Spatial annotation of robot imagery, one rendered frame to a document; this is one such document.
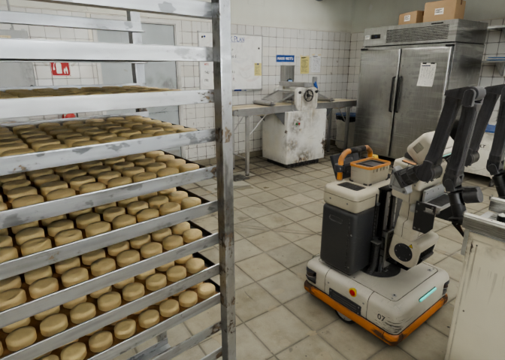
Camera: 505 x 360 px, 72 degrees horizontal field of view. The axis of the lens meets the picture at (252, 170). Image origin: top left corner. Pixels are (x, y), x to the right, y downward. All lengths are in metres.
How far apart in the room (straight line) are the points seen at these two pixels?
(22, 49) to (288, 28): 5.74
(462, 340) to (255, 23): 5.00
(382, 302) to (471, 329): 0.46
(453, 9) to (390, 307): 4.20
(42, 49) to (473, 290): 1.68
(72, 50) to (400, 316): 1.88
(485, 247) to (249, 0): 4.92
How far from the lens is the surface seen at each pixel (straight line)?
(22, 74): 4.57
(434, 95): 5.27
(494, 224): 1.65
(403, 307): 2.11
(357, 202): 2.00
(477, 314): 1.82
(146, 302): 0.88
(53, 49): 0.69
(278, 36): 6.11
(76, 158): 0.71
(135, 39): 1.19
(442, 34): 5.34
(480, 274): 1.73
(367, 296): 2.14
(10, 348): 0.88
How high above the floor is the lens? 1.47
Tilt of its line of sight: 16 degrees down
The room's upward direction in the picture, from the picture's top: straight up
